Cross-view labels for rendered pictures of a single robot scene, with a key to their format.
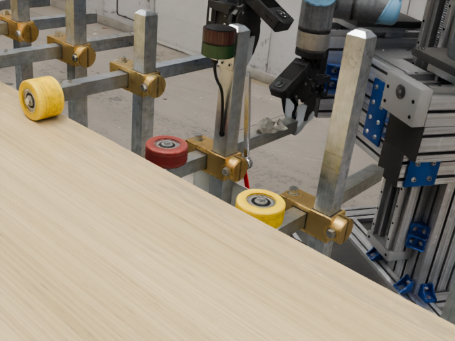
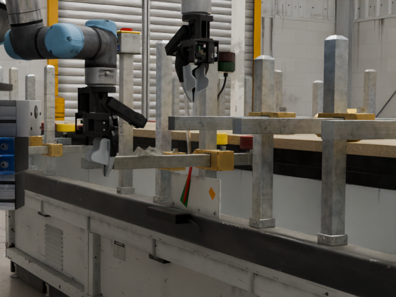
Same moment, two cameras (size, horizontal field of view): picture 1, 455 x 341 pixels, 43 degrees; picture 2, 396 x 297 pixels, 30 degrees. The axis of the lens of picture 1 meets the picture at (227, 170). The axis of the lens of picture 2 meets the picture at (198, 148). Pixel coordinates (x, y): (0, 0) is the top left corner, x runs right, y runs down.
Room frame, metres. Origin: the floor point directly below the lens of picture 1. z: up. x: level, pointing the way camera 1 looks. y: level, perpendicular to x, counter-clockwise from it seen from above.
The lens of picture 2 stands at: (2.89, 0.66, 0.97)
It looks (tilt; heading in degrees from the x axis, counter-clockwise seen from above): 3 degrees down; 200
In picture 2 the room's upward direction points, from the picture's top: 1 degrees clockwise
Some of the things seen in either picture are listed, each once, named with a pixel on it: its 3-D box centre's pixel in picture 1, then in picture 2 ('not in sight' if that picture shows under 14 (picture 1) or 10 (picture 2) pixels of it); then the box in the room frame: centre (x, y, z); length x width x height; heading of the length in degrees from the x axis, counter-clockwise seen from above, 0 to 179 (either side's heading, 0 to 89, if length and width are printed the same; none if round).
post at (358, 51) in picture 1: (335, 168); (163, 123); (0.90, -0.18, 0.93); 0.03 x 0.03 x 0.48; 51
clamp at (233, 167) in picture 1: (214, 159); (213, 159); (1.07, 0.03, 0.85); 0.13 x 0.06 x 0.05; 51
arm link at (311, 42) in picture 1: (311, 40); (101, 78); (1.34, -0.16, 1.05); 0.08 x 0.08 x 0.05
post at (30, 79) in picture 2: not in sight; (30, 129); (0.11, -1.15, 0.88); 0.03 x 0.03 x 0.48; 51
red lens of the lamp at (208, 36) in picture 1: (219, 34); (224, 57); (1.02, 0.04, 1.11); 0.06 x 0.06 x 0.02
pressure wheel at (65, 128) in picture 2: not in sight; (65, 135); (0.02, -1.03, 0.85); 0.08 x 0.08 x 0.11
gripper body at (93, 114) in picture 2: (308, 74); (97, 112); (1.34, -0.17, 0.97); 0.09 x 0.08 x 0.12; 141
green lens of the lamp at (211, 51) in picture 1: (218, 48); (224, 66); (1.02, 0.04, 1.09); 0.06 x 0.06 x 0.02
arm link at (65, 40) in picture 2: (328, 0); (66, 42); (1.43, -0.20, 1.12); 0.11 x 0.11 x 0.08; 80
